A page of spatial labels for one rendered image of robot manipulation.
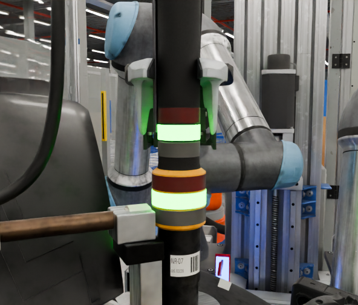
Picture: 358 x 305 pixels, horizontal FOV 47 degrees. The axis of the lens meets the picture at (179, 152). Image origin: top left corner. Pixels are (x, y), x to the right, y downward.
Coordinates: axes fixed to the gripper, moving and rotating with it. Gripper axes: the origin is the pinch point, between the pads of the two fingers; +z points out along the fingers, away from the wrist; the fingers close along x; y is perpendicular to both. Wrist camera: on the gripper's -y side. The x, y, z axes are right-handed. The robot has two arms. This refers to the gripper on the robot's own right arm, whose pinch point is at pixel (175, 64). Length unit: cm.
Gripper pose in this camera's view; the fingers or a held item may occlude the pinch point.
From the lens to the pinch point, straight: 31.4
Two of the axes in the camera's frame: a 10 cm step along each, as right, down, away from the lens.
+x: -10.0, 0.0, 0.4
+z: -0.4, 1.0, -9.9
